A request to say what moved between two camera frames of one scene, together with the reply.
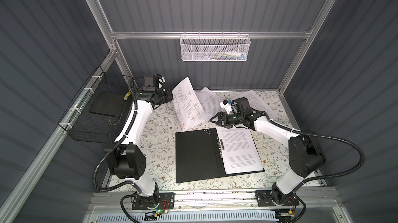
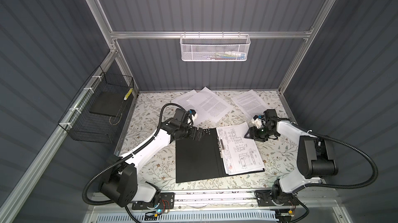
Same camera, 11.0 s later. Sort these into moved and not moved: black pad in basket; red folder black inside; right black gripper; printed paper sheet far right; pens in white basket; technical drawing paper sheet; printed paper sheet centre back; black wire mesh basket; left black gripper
Moved: right black gripper; technical drawing paper sheet; left black gripper
Not moved: printed paper sheet centre back; black wire mesh basket; black pad in basket; red folder black inside; pens in white basket; printed paper sheet far right
